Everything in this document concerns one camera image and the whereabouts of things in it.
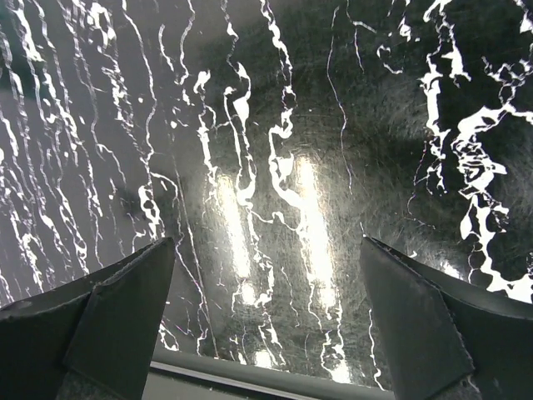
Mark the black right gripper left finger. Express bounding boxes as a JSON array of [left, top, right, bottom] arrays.
[[1, 237, 175, 399]]

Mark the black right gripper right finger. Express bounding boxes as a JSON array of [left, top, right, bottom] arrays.
[[360, 237, 532, 399]]

